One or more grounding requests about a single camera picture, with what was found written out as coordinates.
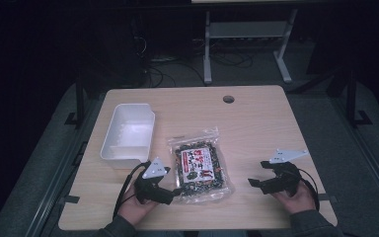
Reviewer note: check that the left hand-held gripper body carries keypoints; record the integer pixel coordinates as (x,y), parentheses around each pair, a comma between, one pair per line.
(150,184)

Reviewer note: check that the person's left hand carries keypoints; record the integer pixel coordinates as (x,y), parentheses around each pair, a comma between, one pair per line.
(133,208)

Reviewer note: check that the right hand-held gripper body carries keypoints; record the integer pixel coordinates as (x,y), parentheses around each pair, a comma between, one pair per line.
(284,174)

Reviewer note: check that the black metal stand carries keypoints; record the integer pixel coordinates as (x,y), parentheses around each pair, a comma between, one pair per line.
(353,98)
(79,105)

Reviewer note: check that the clear packet of dried food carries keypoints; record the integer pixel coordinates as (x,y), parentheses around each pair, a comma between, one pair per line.
(199,166)

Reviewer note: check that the white plastic bin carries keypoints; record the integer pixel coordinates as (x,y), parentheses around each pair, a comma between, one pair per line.
(130,135)

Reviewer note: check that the white metal stand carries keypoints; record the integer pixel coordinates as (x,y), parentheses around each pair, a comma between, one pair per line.
(243,31)

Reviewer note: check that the person's right hand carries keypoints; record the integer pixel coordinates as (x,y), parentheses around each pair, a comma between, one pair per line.
(295,199)

